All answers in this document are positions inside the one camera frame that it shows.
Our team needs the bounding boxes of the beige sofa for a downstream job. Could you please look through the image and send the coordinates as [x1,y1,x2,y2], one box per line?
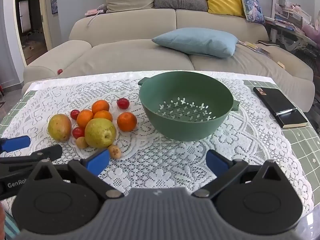
[22,7,315,113]

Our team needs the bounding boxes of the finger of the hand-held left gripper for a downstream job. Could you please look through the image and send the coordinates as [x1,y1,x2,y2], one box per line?
[0,144,63,178]
[0,135,31,153]

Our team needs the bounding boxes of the white lace tablecloth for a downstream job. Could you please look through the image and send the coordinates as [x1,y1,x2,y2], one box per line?
[0,70,314,230]

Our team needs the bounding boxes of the blue floral cushion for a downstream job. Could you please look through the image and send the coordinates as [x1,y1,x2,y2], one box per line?
[239,0,266,25]

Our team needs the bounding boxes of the yellow-green mango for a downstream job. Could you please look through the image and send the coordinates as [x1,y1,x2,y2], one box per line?
[47,114,72,142]

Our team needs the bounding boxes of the orange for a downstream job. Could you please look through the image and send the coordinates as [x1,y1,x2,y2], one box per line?
[93,110,113,122]
[76,109,95,128]
[117,112,138,132]
[91,100,110,114]

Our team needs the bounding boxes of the black silver pen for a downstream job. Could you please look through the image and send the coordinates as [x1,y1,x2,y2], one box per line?
[275,108,298,117]

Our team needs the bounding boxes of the green-yellow pear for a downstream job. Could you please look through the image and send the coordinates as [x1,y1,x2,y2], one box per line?
[84,118,117,148]

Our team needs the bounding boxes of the black notebook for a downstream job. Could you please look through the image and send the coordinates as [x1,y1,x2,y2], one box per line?
[253,87,308,129]

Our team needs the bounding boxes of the white cable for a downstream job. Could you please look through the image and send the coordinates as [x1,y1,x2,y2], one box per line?
[87,14,100,27]

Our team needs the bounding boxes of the white door frame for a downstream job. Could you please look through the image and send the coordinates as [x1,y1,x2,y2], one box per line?
[14,0,54,65]

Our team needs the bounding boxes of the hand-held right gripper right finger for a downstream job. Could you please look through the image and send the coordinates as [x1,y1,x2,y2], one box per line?
[191,149,289,200]

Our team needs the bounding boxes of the cluttered side shelf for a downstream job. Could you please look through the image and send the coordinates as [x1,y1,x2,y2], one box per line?
[265,0,320,55]

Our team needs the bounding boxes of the dark book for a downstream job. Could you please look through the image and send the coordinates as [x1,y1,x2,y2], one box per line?
[259,39,280,47]

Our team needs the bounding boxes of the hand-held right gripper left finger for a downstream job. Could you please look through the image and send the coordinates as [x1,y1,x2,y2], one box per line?
[25,149,125,201]

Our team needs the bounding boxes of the light blue pillow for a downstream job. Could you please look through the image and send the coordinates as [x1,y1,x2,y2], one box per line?
[151,27,239,58]

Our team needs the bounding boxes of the green colander bowl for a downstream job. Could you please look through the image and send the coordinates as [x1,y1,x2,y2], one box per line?
[138,71,240,142]

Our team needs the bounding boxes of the pink box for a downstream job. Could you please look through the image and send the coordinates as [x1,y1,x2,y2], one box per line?
[84,9,104,17]

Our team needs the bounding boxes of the yellow loquat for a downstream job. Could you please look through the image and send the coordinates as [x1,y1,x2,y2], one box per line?
[76,137,89,149]
[108,144,122,159]

